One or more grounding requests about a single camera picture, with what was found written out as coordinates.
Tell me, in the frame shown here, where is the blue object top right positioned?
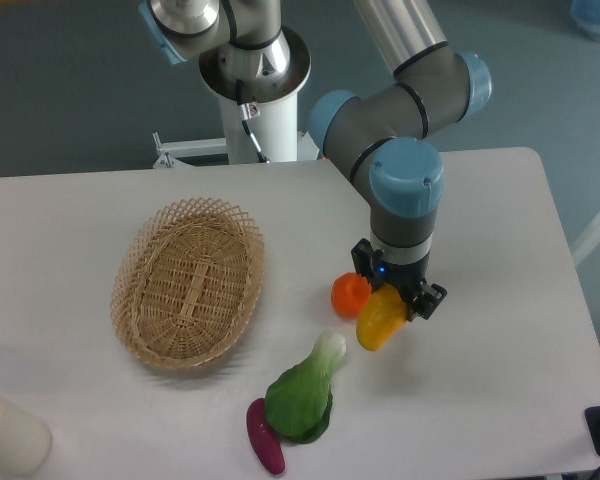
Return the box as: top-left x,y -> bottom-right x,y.
570,0 -> 600,42

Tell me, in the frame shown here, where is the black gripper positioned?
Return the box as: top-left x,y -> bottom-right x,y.
351,239 -> 448,321

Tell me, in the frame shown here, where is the green bok choy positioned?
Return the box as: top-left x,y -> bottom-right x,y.
264,331 -> 346,444

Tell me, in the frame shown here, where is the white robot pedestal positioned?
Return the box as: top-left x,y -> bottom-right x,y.
153,26 -> 311,168

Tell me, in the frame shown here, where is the woven wicker basket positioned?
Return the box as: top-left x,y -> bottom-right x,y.
111,198 -> 265,371

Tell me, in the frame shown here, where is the cream cylindrical bottle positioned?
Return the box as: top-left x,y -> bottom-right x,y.
0,395 -> 52,476

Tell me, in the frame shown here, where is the purple sweet potato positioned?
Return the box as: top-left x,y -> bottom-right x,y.
246,398 -> 286,476

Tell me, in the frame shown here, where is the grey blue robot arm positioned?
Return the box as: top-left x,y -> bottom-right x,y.
139,1 -> 492,318

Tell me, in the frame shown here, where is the yellow mango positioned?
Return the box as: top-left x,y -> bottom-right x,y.
356,283 -> 410,351

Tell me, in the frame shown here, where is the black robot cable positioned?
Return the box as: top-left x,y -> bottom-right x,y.
234,78 -> 271,164

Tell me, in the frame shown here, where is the orange tangerine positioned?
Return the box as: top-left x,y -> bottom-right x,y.
331,272 -> 372,320

